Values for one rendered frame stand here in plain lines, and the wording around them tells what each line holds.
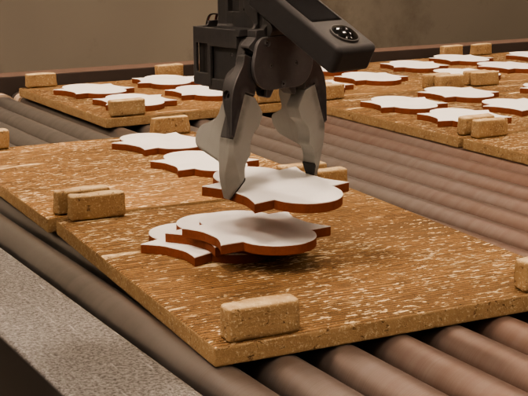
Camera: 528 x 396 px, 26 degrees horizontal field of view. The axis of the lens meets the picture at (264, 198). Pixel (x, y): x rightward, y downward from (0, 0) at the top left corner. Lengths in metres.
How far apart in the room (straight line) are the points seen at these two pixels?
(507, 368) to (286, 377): 0.16
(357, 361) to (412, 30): 4.19
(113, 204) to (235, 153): 0.25
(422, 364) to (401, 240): 0.27
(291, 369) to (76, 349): 0.17
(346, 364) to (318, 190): 0.21
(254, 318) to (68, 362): 0.14
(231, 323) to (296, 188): 0.22
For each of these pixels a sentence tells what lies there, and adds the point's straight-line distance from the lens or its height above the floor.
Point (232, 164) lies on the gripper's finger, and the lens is 0.98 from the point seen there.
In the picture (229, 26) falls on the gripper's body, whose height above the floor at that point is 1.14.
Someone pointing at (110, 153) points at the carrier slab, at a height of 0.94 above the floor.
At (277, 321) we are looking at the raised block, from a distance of 0.85.
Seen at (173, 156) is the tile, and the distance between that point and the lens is 1.46.
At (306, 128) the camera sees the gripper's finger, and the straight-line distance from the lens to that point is 1.04.
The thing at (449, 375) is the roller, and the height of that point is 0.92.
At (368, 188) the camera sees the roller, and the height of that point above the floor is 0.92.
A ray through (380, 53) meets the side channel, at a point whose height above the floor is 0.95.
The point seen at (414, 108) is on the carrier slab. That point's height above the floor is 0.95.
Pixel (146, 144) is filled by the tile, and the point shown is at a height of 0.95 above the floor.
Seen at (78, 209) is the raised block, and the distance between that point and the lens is 1.18.
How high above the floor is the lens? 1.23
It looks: 13 degrees down
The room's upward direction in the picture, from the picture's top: straight up
